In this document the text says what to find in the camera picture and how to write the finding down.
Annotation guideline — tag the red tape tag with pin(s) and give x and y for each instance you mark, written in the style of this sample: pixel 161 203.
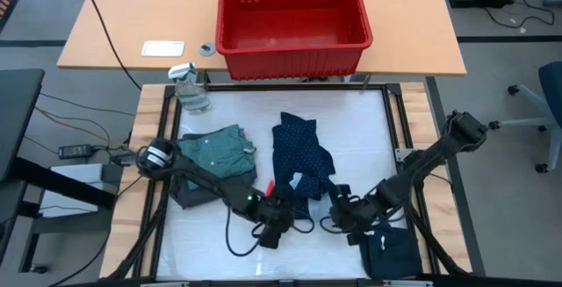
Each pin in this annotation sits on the red tape tag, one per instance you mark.
pixel 269 187

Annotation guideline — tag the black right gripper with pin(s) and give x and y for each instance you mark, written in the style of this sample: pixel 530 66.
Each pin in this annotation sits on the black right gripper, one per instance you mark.
pixel 353 210

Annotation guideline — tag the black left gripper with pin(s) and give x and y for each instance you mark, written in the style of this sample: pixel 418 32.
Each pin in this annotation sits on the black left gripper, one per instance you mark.
pixel 272 214

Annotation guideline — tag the green patterned shirt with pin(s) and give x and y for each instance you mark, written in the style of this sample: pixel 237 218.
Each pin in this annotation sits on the green patterned shirt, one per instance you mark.
pixel 219 151

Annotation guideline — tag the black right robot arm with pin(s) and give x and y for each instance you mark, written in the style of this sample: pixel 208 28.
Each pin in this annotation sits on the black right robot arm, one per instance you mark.
pixel 421 164

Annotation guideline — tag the dark navy garment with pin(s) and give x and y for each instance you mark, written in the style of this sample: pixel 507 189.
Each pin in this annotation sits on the dark navy garment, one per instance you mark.
pixel 391 252

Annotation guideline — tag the navy dotted garment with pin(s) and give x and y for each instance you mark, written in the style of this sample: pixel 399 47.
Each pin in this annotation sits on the navy dotted garment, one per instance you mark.
pixel 298 146

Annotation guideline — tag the light wooden desk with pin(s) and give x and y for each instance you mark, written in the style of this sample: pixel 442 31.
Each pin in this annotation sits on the light wooden desk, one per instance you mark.
pixel 395 15

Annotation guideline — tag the black power adapter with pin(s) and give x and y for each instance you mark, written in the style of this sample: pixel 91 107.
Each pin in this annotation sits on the black power adapter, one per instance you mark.
pixel 75 152

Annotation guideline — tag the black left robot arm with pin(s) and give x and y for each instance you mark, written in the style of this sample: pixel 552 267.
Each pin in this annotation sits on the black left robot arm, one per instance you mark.
pixel 206 179

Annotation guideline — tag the black table frame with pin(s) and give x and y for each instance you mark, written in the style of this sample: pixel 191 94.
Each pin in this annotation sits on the black table frame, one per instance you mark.
pixel 307 87

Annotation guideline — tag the clear spray bottle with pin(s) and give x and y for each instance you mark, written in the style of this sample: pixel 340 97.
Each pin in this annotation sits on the clear spray bottle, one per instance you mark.
pixel 191 94

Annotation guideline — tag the red plastic bin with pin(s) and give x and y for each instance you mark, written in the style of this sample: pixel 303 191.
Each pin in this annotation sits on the red plastic bin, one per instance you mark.
pixel 290 63

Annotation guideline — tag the black side desk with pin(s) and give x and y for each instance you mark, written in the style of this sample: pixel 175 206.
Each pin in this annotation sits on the black side desk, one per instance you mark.
pixel 17 120

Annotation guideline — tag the dark grey shorts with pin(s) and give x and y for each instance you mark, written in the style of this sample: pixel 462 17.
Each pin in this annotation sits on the dark grey shorts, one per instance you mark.
pixel 202 192

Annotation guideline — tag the white box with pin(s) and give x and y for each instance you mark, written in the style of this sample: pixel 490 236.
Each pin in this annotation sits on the white box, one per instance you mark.
pixel 66 208

